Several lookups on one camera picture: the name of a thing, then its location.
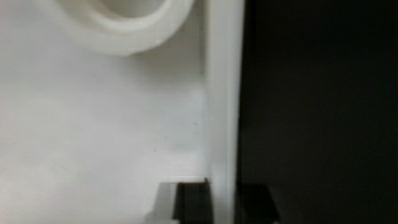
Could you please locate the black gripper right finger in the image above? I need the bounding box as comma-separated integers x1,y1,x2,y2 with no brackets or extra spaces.
236,184,281,224

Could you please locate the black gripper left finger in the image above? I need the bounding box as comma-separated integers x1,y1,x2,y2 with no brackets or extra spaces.
151,177,213,224

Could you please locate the white square tabletop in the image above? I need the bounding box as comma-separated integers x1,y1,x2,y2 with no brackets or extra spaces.
0,0,245,224

